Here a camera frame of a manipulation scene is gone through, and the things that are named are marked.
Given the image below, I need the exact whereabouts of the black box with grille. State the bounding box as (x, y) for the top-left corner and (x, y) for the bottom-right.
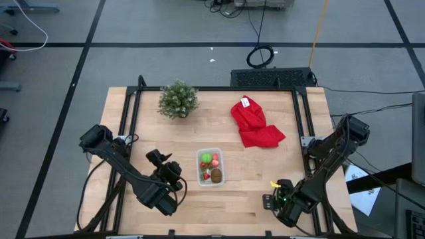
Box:
(230, 67), (317, 89)

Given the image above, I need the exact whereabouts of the white cable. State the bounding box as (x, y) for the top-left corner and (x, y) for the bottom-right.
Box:
(0, 0), (49, 53)

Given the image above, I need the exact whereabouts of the thin black floor cable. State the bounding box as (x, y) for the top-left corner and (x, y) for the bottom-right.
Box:
(317, 85), (425, 96)
(329, 103), (413, 118)

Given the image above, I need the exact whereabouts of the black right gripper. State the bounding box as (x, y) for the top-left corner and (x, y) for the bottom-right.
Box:
(262, 179), (297, 214)

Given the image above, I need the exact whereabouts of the black cable bundle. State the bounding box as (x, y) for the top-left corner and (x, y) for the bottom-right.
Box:
(203, 0), (247, 19)

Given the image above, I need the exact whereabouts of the black keyboard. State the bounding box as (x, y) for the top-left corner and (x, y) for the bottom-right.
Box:
(405, 209), (425, 239)

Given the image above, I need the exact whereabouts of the black cable with coil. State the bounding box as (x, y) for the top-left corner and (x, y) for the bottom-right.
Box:
(246, 0), (276, 70)

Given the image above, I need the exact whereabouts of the black metal table frame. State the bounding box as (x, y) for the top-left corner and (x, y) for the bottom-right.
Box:
(76, 74), (357, 238)

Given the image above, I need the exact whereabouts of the red cloth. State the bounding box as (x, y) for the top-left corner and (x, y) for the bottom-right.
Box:
(230, 95), (287, 149)

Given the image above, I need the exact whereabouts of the artificial plant in black pot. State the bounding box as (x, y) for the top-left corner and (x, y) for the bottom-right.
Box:
(157, 80), (201, 120)

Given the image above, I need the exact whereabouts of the black desk bar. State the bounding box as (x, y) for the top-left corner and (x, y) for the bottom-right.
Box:
(346, 162), (413, 195)

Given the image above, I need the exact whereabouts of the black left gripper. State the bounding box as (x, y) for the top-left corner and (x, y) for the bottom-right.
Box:
(145, 149), (184, 192)

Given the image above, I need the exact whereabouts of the clear plastic tupperware container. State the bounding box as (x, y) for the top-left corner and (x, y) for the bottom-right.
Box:
(195, 147), (226, 187)

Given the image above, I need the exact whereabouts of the white paper sheet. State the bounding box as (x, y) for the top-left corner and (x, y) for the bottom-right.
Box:
(344, 164), (382, 217)

